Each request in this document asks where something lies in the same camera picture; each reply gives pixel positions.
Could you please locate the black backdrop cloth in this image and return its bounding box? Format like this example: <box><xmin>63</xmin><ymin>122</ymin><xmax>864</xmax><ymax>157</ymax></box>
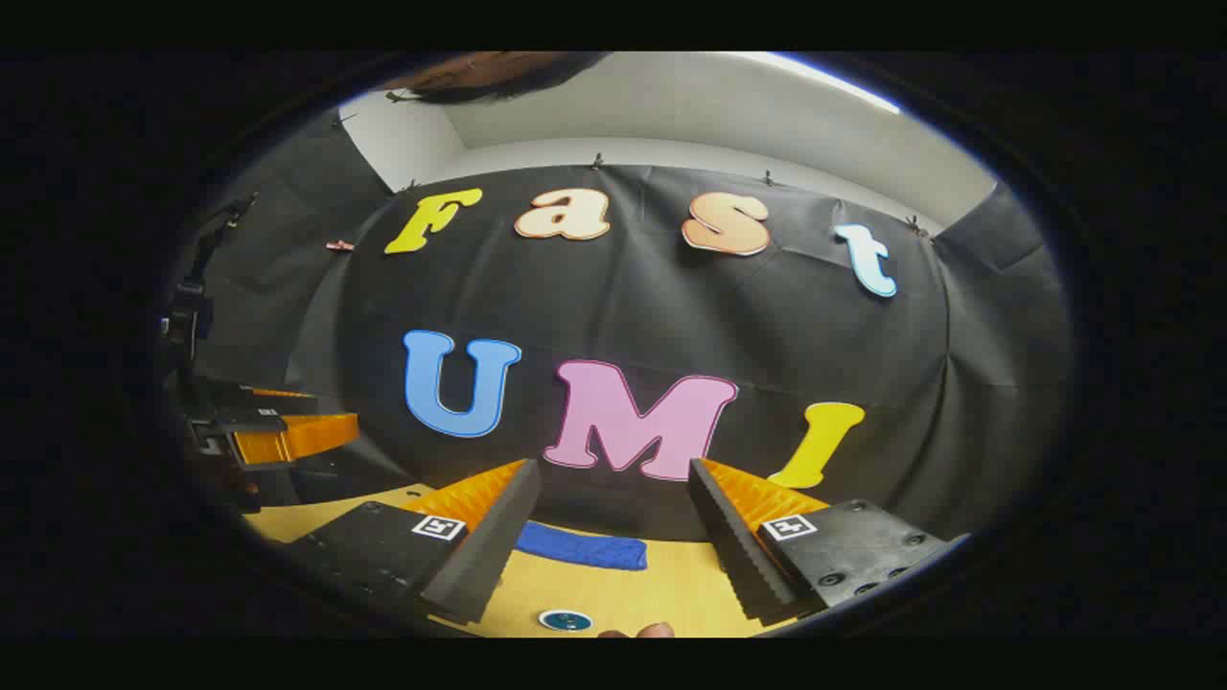
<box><xmin>158</xmin><ymin>105</ymin><xmax>1075</xmax><ymax>547</ymax></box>

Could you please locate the blue towel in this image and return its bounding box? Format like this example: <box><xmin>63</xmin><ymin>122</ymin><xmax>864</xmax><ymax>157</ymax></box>
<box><xmin>515</xmin><ymin>520</ymin><xmax>649</xmax><ymax>572</ymax></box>

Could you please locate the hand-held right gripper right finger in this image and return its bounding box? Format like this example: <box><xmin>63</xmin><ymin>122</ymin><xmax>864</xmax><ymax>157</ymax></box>
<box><xmin>687</xmin><ymin>457</ymin><xmax>971</xmax><ymax>627</ymax></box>

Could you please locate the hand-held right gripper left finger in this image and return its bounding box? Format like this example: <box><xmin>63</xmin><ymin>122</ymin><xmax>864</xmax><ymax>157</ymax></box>
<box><xmin>286</xmin><ymin>458</ymin><xmax>543</xmax><ymax>626</ymax></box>

